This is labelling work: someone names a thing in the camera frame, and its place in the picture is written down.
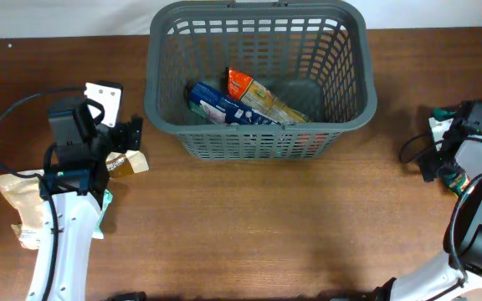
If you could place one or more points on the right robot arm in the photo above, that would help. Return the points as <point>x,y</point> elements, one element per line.
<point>457,269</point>

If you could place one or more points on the tan kraft paper pouch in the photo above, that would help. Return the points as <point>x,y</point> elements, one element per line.
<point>23,195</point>

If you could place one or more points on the brown white snack bag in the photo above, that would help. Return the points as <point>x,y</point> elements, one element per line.
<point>126,164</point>

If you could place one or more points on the blue tissue pack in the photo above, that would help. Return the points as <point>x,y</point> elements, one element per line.
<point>219,108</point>

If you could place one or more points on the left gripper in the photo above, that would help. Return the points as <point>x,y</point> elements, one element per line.
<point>130,134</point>

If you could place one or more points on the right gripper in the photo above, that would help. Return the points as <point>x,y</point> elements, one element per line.
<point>429,165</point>

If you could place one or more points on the orange spaghetti packet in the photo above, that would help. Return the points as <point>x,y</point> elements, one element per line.
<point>250,92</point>

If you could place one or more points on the teal small packet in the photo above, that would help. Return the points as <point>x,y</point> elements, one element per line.
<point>107,200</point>

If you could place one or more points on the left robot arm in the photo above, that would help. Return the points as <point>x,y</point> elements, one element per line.
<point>75,178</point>

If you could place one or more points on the green Nescafe coffee bag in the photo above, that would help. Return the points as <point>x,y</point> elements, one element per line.
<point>469,156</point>

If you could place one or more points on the grey plastic basket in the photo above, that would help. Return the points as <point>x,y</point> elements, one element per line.
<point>313,55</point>

